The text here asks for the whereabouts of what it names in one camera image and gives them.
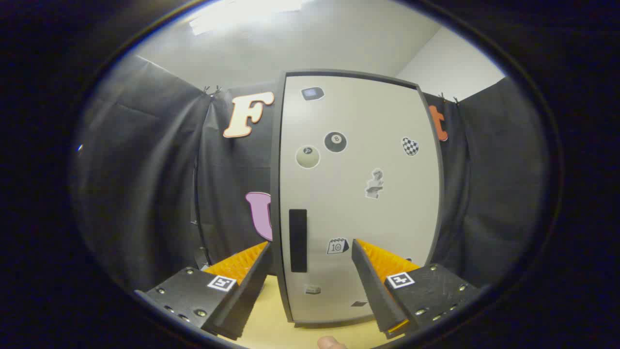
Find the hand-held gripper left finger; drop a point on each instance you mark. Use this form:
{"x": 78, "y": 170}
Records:
{"x": 247, "y": 295}

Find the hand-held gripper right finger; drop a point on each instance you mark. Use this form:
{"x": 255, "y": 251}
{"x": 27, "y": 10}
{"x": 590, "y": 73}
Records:
{"x": 375, "y": 291}

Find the light grey cabinet door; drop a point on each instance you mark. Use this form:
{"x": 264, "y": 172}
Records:
{"x": 358, "y": 203}

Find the black backdrop cloth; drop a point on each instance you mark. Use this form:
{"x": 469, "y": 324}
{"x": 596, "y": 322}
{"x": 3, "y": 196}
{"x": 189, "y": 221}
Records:
{"x": 145, "y": 169}

